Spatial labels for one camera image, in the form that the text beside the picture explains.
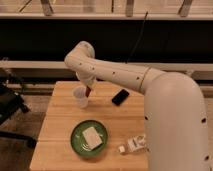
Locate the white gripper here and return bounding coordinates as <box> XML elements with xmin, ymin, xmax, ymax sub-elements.
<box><xmin>76</xmin><ymin>72</ymin><xmax>96</xmax><ymax>89</ymax></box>

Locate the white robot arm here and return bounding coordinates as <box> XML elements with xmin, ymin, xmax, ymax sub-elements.
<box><xmin>64</xmin><ymin>41</ymin><xmax>213</xmax><ymax>171</ymax></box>

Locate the black smartphone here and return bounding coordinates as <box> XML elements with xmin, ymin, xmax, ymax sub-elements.
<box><xmin>112</xmin><ymin>89</ymin><xmax>129</xmax><ymax>106</ymax></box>

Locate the white sponge block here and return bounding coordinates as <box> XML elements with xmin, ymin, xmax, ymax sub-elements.
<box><xmin>82</xmin><ymin>127</ymin><xmax>102</xmax><ymax>150</ymax></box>

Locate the green plate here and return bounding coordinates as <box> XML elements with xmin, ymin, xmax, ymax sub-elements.
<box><xmin>70</xmin><ymin>120</ymin><xmax>108</xmax><ymax>158</ymax></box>

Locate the small white carton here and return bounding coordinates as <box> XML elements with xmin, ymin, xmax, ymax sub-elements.
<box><xmin>118</xmin><ymin>134</ymin><xmax>146</xmax><ymax>154</ymax></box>

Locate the black office chair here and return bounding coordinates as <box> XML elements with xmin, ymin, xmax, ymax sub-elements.
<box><xmin>0</xmin><ymin>68</ymin><xmax>37</xmax><ymax>148</ymax></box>

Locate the black cable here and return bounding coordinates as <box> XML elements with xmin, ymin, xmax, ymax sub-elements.
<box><xmin>125</xmin><ymin>10</ymin><xmax>149</xmax><ymax>64</ymax></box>

